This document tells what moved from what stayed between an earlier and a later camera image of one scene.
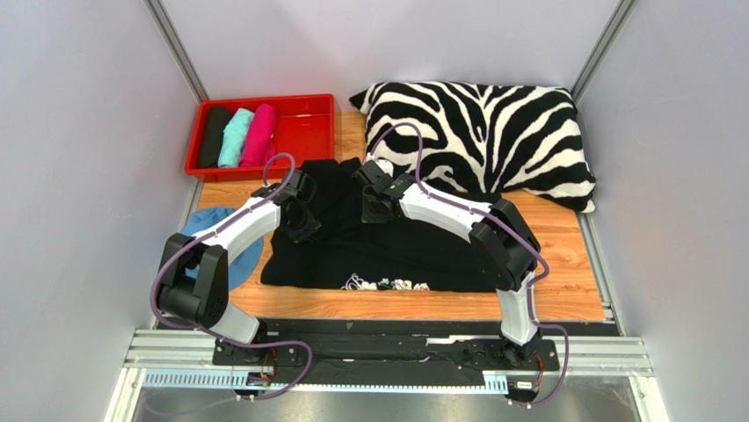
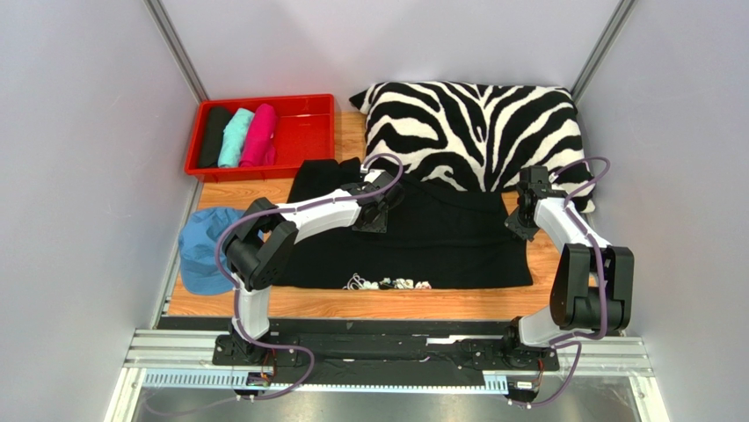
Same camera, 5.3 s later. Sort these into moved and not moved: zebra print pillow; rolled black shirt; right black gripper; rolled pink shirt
Moved: right black gripper
Not moved: rolled pink shirt; zebra print pillow; rolled black shirt
